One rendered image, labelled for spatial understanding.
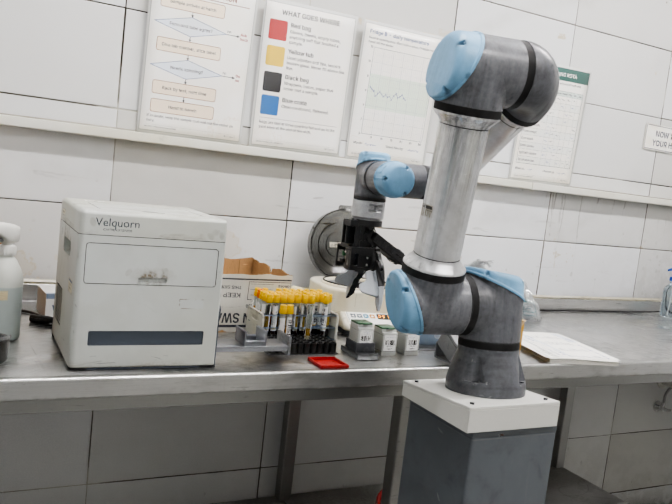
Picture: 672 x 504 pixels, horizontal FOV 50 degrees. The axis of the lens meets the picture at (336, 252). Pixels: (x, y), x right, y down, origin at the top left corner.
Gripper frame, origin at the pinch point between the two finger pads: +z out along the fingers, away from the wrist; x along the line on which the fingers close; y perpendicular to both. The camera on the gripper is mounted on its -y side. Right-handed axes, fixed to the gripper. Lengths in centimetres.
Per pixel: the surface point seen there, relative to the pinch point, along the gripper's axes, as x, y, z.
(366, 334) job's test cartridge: 2.5, 0.0, 6.4
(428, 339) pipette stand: -4.7, -22.7, 9.5
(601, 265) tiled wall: -58, -138, -6
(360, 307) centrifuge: -20.9, -11.1, 4.9
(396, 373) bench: 11.4, -3.6, 13.0
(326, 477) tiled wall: -57, -27, 70
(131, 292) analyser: 8, 55, -3
